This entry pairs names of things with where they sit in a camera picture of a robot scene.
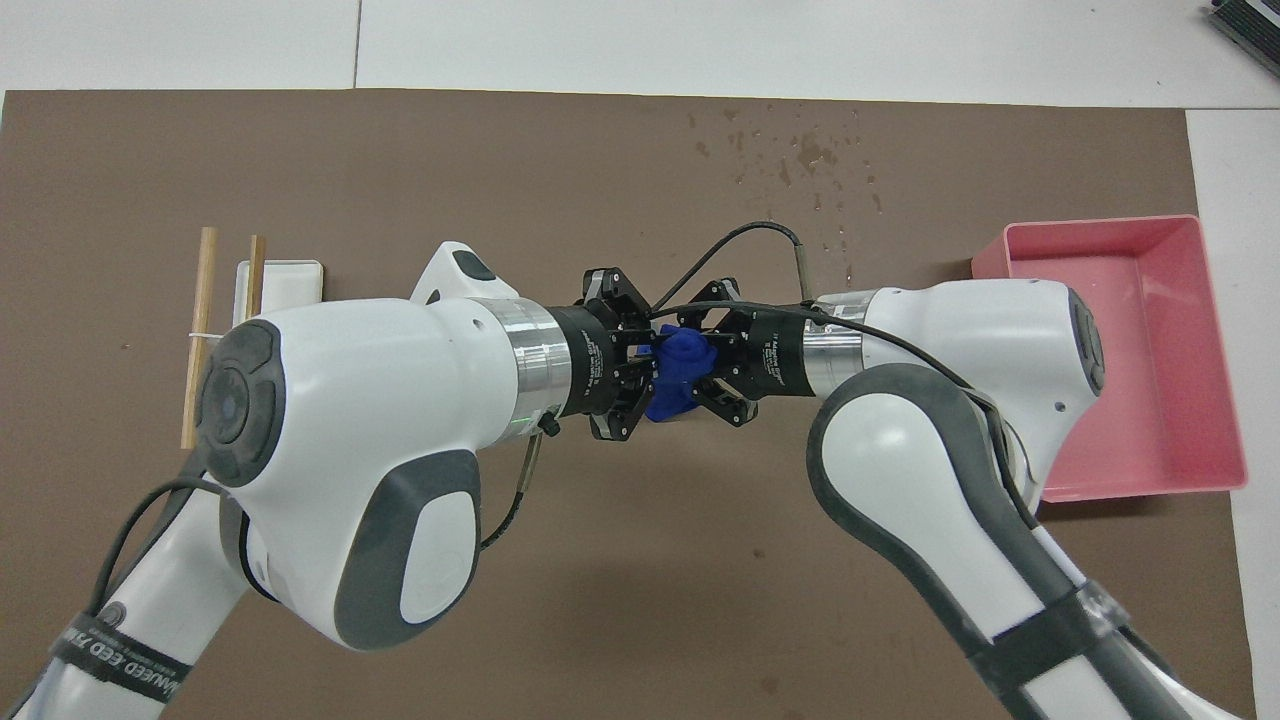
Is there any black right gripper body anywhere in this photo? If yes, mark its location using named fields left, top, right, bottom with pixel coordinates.
left=715, top=305, right=813, bottom=399

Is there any pink plastic bin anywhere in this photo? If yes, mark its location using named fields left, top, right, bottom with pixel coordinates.
left=972, top=214, right=1249, bottom=503

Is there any white towel rack base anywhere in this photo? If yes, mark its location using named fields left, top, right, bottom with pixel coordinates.
left=234, top=260, right=325, bottom=331

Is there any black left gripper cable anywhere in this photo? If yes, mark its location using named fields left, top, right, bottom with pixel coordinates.
left=85, top=425, right=549, bottom=641

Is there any blue towel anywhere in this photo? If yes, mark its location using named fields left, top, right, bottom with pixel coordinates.
left=643, top=325, right=719, bottom=423

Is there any brown table mat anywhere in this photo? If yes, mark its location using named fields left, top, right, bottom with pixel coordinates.
left=0, top=88, right=1256, bottom=720

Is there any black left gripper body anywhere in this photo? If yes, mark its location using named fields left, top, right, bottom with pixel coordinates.
left=552, top=303, right=656, bottom=419

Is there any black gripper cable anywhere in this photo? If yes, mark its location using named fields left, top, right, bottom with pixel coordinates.
left=85, top=425, right=549, bottom=641
left=650, top=220, right=1041, bottom=521

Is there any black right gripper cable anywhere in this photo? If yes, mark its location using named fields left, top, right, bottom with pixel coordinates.
left=650, top=220, right=1041, bottom=521

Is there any dark striped device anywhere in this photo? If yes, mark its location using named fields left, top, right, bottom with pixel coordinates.
left=1205, top=0, right=1280, bottom=76

